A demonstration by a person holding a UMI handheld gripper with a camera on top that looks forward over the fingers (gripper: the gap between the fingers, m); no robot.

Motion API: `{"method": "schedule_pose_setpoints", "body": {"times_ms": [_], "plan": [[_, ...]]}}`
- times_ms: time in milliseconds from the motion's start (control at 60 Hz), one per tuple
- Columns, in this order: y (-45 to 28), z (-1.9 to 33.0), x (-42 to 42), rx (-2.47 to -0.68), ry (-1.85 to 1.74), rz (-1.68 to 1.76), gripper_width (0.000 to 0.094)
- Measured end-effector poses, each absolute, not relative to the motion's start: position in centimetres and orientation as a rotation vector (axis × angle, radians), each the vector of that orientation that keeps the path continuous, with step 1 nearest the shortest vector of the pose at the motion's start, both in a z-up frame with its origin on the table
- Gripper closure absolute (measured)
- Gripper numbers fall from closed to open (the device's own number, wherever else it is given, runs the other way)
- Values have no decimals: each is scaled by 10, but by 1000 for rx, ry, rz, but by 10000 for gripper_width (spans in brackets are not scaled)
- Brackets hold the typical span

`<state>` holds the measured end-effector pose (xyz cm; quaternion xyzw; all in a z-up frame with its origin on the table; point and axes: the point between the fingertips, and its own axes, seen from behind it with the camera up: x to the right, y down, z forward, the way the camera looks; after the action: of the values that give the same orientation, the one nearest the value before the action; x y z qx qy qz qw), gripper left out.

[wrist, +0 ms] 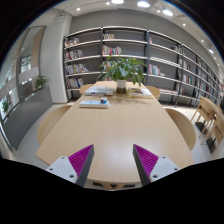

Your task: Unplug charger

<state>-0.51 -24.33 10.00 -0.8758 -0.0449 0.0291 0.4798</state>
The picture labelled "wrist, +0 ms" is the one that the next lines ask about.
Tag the round ceiling lights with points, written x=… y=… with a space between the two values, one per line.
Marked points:
x=143 y=4

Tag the white power strip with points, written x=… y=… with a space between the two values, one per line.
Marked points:
x=93 y=104

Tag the small green floor plant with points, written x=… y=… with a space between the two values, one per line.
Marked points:
x=41 y=81
x=5 y=106

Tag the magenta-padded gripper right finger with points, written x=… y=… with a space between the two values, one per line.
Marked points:
x=160 y=167

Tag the yellow-edged book stack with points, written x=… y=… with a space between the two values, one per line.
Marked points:
x=139 y=93

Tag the white and grey book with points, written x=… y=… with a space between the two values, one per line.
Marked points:
x=99 y=90

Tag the grey bookshelf unit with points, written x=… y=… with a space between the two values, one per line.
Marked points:
x=133 y=50

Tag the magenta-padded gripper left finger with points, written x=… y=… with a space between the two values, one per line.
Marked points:
x=63 y=166

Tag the green potted plant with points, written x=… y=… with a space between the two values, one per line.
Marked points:
x=121 y=70

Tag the slatted wooden chairs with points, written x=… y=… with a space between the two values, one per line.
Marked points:
x=208 y=113

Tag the round-backed wooden chair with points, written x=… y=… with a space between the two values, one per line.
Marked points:
x=154 y=91
x=183 y=128
x=85 y=88
x=50 y=123

